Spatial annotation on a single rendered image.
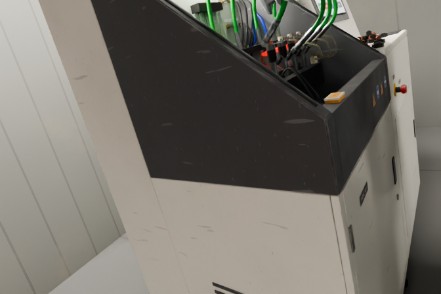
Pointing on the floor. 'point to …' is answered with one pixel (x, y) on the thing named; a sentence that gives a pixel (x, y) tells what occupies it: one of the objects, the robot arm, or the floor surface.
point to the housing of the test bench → (107, 121)
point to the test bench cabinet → (260, 238)
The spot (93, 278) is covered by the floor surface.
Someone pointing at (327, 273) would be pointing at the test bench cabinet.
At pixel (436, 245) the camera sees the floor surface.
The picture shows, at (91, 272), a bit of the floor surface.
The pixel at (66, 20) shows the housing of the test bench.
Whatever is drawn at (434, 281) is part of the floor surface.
